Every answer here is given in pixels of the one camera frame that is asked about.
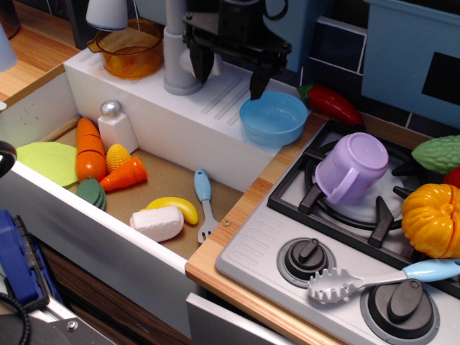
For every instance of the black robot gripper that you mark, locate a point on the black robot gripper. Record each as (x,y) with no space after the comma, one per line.
(236,29)

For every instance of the light blue plastic bowl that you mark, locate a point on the light blue plastic bowl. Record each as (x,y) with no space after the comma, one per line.
(274,120)

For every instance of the grey toy faucet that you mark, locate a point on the grey toy faucet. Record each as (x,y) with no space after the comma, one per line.
(179,77)

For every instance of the red toy chili pepper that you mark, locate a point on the red toy chili pepper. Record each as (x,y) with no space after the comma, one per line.
(326,101)

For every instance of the amber transparent pot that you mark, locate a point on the amber transparent pot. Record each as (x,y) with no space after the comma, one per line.
(132,53)

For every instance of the white salt shaker silver cap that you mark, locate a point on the white salt shaker silver cap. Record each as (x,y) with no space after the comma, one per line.
(115,127)

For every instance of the orange toy carrot tip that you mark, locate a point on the orange toy carrot tip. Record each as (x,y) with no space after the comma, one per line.
(125,175)

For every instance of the yellow toy corn piece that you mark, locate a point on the yellow toy corn piece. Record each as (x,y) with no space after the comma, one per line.
(116,156)

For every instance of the white toy sink basin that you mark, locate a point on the white toy sink basin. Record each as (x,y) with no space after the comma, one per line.
(199,131)

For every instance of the purple plastic cup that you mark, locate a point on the purple plastic cup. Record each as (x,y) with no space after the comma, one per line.
(351,168)

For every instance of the yellow toy banana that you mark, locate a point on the yellow toy banana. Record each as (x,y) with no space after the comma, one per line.
(188,210)

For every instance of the black stove grate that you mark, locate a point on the black stove grate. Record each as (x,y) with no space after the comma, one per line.
(369,231)

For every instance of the orange toy carrot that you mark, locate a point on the orange toy carrot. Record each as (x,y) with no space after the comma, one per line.
(90,159)

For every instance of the white toy bread piece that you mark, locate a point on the white toy bread piece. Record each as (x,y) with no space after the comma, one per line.
(159,224)

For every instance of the grey toy stove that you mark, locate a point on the grey toy stove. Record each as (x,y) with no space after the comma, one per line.
(250,258)

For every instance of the light blue cabinet box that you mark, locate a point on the light blue cabinet box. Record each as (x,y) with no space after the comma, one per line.
(411,59)

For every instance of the dark green toy leaves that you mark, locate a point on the dark green toy leaves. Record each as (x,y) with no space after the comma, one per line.
(91,191)

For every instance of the light green toy plate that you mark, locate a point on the light green toy plate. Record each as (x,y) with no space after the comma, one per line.
(54,160)

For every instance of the left black stove knob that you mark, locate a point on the left black stove knob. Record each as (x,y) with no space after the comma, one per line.
(300,259)

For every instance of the black stove knob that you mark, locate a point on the black stove knob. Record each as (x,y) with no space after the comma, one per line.
(300,259)
(400,313)

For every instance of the light blue cup edge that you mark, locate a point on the light blue cup edge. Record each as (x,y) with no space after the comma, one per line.
(8,57)

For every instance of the green toy bitter gourd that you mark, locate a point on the green toy bitter gourd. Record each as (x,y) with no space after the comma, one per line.
(440,155)

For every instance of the red toy tomato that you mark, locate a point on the red toy tomato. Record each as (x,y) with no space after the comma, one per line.
(453,178)

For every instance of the orange toy pumpkin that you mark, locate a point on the orange toy pumpkin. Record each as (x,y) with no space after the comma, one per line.
(430,220)

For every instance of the blue clamp device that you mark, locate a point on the blue clamp device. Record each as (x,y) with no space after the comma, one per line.
(27,276)

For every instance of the right black stove knob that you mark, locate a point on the right black stove knob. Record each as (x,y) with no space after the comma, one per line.
(400,313)

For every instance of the blue handled grey spatula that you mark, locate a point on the blue handled grey spatula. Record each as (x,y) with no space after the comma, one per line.
(202,186)

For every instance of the blue handled pasta spoon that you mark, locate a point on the blue handled pasta spoon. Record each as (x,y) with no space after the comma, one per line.
(332,286)

